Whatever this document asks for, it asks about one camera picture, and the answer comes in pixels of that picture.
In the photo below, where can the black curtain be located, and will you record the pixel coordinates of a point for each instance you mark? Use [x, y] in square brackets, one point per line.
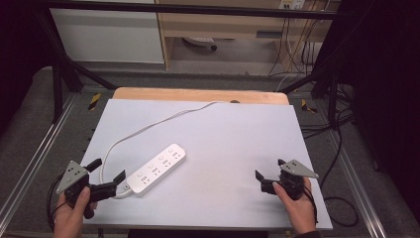
[16, 49]
[386, 99]

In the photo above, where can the person's right hand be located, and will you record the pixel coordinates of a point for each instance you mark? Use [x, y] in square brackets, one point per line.
[302, 213]

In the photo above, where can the person's left hand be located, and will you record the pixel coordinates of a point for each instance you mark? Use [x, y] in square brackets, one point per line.
[69, 218]

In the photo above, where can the white wall socket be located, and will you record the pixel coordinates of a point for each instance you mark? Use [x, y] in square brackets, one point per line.
[292, 4]

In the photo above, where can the white power strip with black plug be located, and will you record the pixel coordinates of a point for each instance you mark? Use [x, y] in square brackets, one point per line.
[199, 41]

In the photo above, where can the wooden table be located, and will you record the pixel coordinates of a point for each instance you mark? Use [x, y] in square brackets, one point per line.
[185, 95]

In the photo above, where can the aluminium floor rail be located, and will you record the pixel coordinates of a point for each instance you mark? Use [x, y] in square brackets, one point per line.
[36, 152]
[358, 185]

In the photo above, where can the black metal frame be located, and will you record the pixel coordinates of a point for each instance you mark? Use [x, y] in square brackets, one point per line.
[185, 9]

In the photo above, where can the white cabinet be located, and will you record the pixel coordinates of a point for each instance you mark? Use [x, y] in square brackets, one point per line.
[105, 36]

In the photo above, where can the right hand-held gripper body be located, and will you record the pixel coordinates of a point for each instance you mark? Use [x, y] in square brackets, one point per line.
[295, 172]

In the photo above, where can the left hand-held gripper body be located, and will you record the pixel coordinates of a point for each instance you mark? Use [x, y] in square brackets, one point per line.
[73, 175]

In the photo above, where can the light wooden desk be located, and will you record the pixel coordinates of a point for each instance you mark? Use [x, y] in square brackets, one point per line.
[224, 24]

